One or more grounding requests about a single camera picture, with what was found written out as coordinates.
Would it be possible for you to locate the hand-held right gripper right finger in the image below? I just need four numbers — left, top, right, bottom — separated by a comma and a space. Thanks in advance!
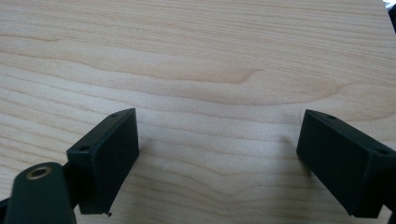
295, 108, 396, 219

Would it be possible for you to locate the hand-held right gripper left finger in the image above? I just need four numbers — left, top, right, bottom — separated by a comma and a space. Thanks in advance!
65, 107, 140, 217

